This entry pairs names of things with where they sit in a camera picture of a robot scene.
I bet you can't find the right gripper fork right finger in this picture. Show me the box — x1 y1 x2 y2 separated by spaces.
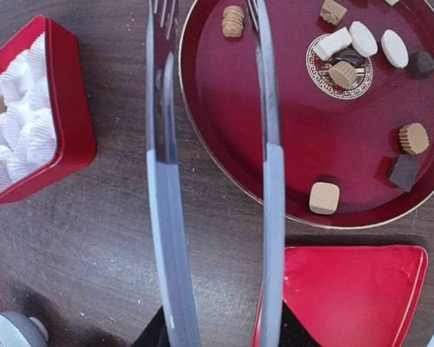
247 1 286 346

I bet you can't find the right gripper fork left finger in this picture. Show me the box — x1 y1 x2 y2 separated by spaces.
145 1 201 346

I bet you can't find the tan ridged chocolate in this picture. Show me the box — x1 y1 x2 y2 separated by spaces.
221 5 244 38

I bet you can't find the tan square chocolate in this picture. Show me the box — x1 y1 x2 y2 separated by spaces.
309 181 340 215

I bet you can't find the dark square chocolate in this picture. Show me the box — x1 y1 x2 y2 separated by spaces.
387 155 420 192

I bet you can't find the tan round cup chocolate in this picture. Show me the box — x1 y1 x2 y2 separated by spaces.
399 123 430 155

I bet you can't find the red square chocolate box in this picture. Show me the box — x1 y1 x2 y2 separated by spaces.
0 15 96 205

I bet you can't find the tan centre cup chocolate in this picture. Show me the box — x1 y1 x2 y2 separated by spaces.
328 61 357 90

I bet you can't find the white bar chocolate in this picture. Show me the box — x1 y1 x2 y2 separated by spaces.
313 27 352 61

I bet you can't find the white round chocolate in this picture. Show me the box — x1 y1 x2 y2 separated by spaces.
349 21 378 58

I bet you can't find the dark round chocolate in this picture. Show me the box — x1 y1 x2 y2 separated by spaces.
407 51 434 80

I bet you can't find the white oval chocolate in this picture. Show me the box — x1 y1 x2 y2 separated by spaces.
380 30 409 69

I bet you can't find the tan top chocolate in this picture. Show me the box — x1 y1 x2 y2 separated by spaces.
320 0 347 26

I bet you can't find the red square box lid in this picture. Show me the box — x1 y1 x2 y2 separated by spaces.
251 245 428 346

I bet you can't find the pale green ceramic bowl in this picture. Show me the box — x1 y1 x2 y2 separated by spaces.
0 312 49 347

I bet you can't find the dark red round tray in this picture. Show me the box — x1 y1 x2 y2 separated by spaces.
179 1 434 229

